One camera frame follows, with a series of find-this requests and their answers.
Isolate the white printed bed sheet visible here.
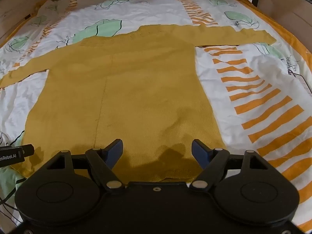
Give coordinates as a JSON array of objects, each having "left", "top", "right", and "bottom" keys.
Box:
[{"left": 0, "top": 0, "right": 312, "bottom": 232}]

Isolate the mustard yellow knit sweater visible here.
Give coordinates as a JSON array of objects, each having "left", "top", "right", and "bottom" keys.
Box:
[{"left": 0, "top": 24, "right": 277, "bottom": 183}]

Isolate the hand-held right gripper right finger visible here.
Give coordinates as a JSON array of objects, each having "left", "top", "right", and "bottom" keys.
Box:
[{"left": 190, "top": 139, "right": 269, "bottom": 192}]

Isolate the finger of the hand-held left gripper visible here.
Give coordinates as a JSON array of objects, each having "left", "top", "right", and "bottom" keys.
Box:
[{"left": 22, "top": 144, "right": 35, "bottom": 157}]

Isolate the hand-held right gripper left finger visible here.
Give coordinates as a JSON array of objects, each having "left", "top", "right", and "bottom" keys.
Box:
[{"left": 46, "top": 138, "right": 125, "bottom": 192}]

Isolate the wooden bed frame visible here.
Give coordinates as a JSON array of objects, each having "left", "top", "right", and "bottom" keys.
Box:
[{"left": 0, "top": 0, "right": 312, "bottom": 61}]

